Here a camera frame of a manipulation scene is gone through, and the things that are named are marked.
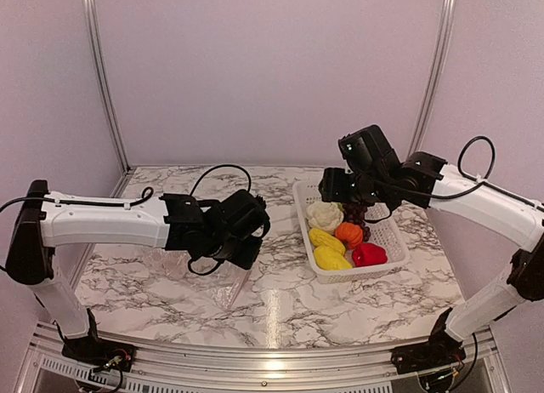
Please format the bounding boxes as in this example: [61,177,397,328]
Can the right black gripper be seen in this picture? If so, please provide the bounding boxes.
[319,166,391,206]

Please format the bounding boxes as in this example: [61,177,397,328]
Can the clear zip top bag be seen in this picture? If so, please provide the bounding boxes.
[160,253,251,310]

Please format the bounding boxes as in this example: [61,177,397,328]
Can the orange toy pumpkin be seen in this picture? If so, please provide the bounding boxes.
[334,222,364,249]

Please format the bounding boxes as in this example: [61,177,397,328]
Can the white plastic basket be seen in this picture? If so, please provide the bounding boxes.
[292,179,410,284]

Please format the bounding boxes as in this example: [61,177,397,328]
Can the red toy bell pepper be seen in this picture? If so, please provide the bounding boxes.
[352,242,388,267]

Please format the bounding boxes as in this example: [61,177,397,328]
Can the yellow toy fruit front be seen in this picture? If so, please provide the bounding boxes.
[314,246,352,271]

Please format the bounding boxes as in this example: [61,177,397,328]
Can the yellow toy fruit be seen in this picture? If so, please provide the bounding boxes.
[314,246,352,271]
[309,228,346,255]

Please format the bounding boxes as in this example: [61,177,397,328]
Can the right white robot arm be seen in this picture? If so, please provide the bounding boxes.
[319,151,543,366]

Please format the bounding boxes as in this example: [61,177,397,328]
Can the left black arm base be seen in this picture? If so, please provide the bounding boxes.
[56,309,136,372]

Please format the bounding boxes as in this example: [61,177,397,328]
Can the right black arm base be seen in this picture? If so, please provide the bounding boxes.
[391,308,466,374]

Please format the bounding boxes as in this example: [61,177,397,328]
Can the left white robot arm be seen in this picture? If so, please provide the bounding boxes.
[4,180,270,363]

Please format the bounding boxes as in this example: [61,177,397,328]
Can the dark red toy grapes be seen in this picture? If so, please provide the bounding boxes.
[341,203,371,242]

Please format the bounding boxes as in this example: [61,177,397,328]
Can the white toy cauliflower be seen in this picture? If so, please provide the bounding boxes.
[305,201,344,234]

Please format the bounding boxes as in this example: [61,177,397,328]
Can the yellow toy fruit back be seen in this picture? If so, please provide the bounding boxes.
[309,228,346,255]

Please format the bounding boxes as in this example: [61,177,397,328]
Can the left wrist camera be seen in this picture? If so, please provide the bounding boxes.
[207,190,271,240]

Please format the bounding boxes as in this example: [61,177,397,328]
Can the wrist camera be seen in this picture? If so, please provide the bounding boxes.
[207,190,271,240]
[338,124,401,176]

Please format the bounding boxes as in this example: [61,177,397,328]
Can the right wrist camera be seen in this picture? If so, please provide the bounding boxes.
[338,124,401,176]

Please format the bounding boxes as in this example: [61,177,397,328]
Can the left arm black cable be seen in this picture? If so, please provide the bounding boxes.
[0,163,252,275]

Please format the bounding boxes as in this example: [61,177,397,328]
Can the right aluminium frame post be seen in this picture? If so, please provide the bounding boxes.
[407,0,456,155]

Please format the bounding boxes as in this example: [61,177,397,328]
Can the aluminium frame post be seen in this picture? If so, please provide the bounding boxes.
[82,0,131,174]
[407,0,456,155]

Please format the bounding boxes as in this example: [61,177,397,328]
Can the front aluminium rail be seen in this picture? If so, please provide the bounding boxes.
[16,320,511,393]

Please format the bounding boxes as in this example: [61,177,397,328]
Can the left aluminium frame post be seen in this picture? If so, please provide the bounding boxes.
[82,0,131,174]

